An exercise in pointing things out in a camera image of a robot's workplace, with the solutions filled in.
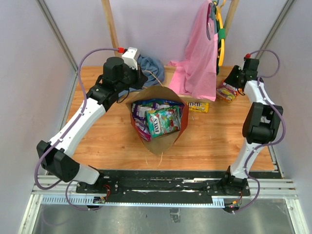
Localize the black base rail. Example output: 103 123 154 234
76 170 250 205

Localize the yellow M&M's packet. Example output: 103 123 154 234
187 102 209 113

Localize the blue crumpled cloth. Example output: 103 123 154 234
130 55 165 92

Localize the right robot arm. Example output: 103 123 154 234
221 54 283 195

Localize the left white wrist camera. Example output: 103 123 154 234
121 47 140 70

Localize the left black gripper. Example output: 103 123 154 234
116 61 148 93

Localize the purple snack packet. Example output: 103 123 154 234
135 120 152 141

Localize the green Fox's candy bag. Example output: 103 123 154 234
146 106 181 138

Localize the green hanger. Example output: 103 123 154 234
216 28 225 75

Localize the pink shirt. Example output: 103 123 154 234
169 0 218 101

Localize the grey hanger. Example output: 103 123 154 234
206 2 217 40

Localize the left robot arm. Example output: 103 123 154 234
37 54 147 193

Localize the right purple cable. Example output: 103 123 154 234
230 49 286 215

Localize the orange Fox's fruits bag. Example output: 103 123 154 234
216 81 238 103

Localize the yellow hanger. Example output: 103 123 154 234
211 0 226 68

